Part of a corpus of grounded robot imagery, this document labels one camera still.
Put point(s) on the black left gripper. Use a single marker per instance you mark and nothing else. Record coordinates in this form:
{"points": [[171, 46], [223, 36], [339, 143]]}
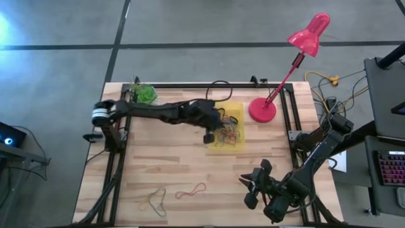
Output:
{"points": [[202, 114]]}

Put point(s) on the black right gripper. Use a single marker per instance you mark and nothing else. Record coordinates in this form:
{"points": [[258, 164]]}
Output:
{"points": [[267, 187]]}

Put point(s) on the yellow rubber band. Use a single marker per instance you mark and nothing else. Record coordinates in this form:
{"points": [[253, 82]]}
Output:
{"points": [[225, 128], [147, 202]]}

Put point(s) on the yellow translucent plastic bin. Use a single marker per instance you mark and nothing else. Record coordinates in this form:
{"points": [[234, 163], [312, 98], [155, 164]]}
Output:
{"points": [[235, 109]]}

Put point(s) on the large red rubber band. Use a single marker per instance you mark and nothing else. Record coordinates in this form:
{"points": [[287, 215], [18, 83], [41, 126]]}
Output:
{"points": [[190, 192]]}

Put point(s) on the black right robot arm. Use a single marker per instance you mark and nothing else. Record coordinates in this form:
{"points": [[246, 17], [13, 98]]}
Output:
{"points": [[316, 155]]}

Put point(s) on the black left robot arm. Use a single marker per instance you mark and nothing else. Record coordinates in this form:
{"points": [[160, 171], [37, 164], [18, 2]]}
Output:
{"points": [[148, 111]]}

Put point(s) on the small black rubber band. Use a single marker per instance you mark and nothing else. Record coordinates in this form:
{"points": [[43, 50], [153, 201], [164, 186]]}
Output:
{"points": [[229, 119]]}

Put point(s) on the rubber bands inside tray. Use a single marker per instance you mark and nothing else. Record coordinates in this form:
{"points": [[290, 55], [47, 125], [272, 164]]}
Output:
{"points": [[158, 207]]}

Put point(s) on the red desk lamp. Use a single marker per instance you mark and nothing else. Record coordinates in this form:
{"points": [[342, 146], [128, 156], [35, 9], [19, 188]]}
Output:
{"points": [[262, 111]]}

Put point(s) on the green succulent in patterned pot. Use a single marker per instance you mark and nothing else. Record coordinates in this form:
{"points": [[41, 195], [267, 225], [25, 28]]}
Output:
{"points": [[146, 94]]}

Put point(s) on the white paper sheet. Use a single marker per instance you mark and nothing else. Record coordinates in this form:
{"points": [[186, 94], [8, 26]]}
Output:
{"points": [[341, 164]]}

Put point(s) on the black stand leg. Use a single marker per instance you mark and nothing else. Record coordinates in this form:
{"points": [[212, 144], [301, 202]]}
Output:
{"points": [[360, 136]]}

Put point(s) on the backlit computer keyboard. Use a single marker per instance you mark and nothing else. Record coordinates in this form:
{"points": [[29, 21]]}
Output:
{"points": [[392, 168]]}

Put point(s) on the grey computer mouse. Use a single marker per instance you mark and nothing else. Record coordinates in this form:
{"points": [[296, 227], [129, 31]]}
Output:
{"points": [[402, 198]]}

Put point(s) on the grey side desk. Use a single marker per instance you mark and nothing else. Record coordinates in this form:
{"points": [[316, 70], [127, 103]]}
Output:
{"points": [[386, 95]]}

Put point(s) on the black tablet with blue screen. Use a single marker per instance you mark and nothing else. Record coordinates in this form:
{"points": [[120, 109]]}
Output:
{"points": [[399, 109]]}

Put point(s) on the black box with blue light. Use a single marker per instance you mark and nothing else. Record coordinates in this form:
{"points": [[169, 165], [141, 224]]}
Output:
{"points": [[16, 136]]}

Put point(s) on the grey metal stand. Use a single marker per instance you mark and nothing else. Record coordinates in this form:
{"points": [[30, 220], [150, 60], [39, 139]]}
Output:
{"points": [[19, 155]]}

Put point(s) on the black pole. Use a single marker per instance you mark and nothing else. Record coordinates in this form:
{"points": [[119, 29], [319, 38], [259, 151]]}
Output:
{"points": [[392, 55]]}

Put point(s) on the black camera clamp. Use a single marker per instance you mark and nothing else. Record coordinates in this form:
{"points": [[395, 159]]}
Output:
{"points": [[254, 81]]}

